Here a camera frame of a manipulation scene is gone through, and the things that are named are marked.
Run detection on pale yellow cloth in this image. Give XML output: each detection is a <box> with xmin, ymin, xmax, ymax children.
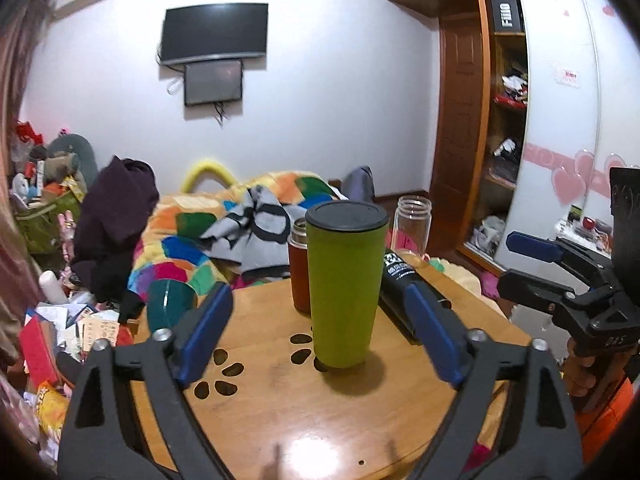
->
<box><xmin>429</xmin><ymin>257</ymin><xmax>482</xmax><ymax>292</ymax></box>

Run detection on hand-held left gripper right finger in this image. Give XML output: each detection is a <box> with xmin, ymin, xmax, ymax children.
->
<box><xmin>404</xmin><ymin>282</ymin><xmax>586</xmax><ymax>480</ymax></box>

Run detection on red box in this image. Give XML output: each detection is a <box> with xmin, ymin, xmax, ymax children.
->
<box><xmin>20</xmin><ymin>317</ymin><xmax>62</xmax><ymax>387</ymax></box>

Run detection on white plastic bottle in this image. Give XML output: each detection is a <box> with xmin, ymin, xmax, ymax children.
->
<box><xmin>39</xmin><ymin>270</ymin><xmax>69</xmax><ymax>306</ymax></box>

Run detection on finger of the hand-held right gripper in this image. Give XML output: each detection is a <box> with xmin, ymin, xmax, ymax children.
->
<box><xmin>506</xmin><ymin>231</ymin><xmax>613</xmax><ymax>286</ymax></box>
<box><xmin>496</xmin><ymin>269</ymin><xmax>601</xmax><ymax>328</ymax></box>

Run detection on yellow foam tube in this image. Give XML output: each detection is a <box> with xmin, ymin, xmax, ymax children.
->
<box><xmin>180</xmin><ymin>159</ymin><xmax>238</xmax><ymax>193</ymax></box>

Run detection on black bottle white print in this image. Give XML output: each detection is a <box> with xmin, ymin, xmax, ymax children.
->
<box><xmin>377</xmin><ymin>249</ymin><xmax>453</xmax><ymax>346</ymax></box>

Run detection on teal plastic cup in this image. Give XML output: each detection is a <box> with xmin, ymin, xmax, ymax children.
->
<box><xmin>146</xmin><ymin>279</ymin><xmax>198</xmax><ymax>333</ymax></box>

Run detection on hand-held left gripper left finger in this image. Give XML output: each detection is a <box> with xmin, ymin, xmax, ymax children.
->
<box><xmin>57</xmin><ymin>282</ymin><xmax>236</xmax><ymax>480</ymax></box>

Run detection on person's right forearm orange sleeve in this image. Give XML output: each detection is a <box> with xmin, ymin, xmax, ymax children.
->
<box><xmin>575</xmin><ymin>375</ymin><xmax>640</xmax><ymax>466</ymax></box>

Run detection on grey and black garment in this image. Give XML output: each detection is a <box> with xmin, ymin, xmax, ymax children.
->
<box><xmin>200</xmin><ymin>185</ymin><xmax>293</xmax><ymax>278</ymax></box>

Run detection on small wall-mounted monitor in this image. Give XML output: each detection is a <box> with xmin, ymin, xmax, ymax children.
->
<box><xmin>183</xmin><ymin>59</ymin><xmax>244</xmax><ymax>107</ymax></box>

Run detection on red-brown thermos bottle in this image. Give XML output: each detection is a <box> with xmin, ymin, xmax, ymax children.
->
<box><xmin>287</xmin><ymin>218</ymin><xmax>313</xmax><ymax>315</ymax></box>

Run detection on person's right hand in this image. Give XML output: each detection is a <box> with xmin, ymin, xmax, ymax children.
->
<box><xmin>560</xmin><ymin>335</ymin><xmax>611</xmax><ymax>413</ymax></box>

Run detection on green cup with black lid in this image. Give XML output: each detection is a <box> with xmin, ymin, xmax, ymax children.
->
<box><xmin>305</xmin><ymin>201</ymin><xmax>390</xmax><ymax>370</ymax></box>

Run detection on colourful patchwork quilt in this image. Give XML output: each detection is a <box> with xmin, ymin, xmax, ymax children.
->
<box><xmin>127</xmin><ymin>171</ymin><xmax>351</xmax><ymax>306</ymax></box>

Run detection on black box white print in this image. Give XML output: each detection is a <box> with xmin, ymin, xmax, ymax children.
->
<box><xmin>491</xmin><ymin>0</ymin><xmax>525</xmax><ymax>35</ymax></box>

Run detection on clear glass jar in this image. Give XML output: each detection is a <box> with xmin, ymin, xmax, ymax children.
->
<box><xmin>391</xmin><ymin>195</ymin><xmax>432</xmax><ymax>262</ymax></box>

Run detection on wall-mounted black television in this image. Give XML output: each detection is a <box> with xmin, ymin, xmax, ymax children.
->
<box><xmin>159</xmin><ymin>3</ymin><xmax>269</xmax><ymax>67</ymax></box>

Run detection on yellow snack packet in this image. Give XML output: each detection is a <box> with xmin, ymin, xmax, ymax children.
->
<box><xmin>34</xmin><ymin>380</ymin><xmax>72</xmax><ymax>437</ymax></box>

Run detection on dark purple clothing pile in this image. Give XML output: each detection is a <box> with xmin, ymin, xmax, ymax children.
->
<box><xmin>72</xmin><ymin>156</ymin><xmax>161</xmax><ymax>303</ymax></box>

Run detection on green bag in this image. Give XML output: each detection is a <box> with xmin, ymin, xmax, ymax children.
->
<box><xmin>15</xmin><ymin>194</ymin><xmax>83</xmax><ymax>257</ymax></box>

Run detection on brown wooden door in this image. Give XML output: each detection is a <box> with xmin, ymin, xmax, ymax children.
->
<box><xmin>430</xmin><ymin>15</ymin><xmax>492</xmax><ymax>202</ymax></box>

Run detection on white sliding door pink hearts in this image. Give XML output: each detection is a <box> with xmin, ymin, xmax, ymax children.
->
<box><xmin>492</xmin><ymin>0</ymin><xmax>640</xmax><ymax>281</ymax></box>

